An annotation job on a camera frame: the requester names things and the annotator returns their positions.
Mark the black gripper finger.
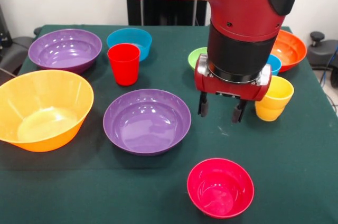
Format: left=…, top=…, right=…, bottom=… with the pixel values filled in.
left=231, top=99, right=249, bottom=124
left=197, top=90, right=210, bottom=117

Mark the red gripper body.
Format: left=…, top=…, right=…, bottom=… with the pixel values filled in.
left=194, top=53, right=273, bottom=102

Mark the purple bowl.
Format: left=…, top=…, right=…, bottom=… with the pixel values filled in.
left=102, top=88, right=192, bottom=157
left=28, top=29, right=103, bottom=74

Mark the pink bowl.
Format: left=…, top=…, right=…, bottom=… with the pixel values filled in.
left=186, top=157, right=255, bottom=219

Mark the yellow cup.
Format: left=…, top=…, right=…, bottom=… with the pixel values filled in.
left=255, top=99, right=286, bottom=122
left=261, top=75, right=295, bottom=110

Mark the green bowl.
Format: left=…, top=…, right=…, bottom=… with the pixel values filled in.
left=187, top=47, right=209, bottom=71

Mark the blue cup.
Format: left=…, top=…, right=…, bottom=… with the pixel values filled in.
left=266, top=54, right=282, bottom=76

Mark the orange-red bowl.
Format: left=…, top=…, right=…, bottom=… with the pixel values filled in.
left=269, top=29, right=307, bottom=73

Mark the dark green tablecloth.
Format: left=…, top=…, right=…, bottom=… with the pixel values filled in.
left=0, top=24, right=338, bottom=224

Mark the red cup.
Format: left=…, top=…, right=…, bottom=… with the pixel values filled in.
left=107, top=43, right=141, bottom=87

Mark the black wheeled base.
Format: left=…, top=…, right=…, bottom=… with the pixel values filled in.
left=0, top=36, right=36, bottom=77
left=307, top=31, right=338, bottom=89

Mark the blue bowl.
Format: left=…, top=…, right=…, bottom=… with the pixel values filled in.
left=106, top=27, right=153, bottom=62

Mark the large yellow bowl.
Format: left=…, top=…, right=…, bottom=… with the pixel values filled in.
left=0, top=69, right=95, bottom=153

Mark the blue cable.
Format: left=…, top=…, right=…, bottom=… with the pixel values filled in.
left=319, top=45, right=338, bottom=87

